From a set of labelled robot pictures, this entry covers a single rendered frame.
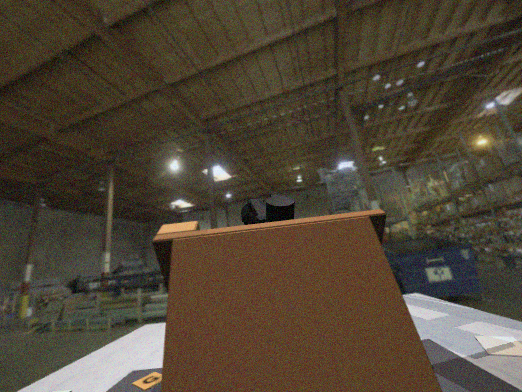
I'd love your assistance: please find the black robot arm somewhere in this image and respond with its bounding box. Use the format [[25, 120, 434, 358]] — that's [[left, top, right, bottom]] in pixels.
[[241, 194, 295, 225]]

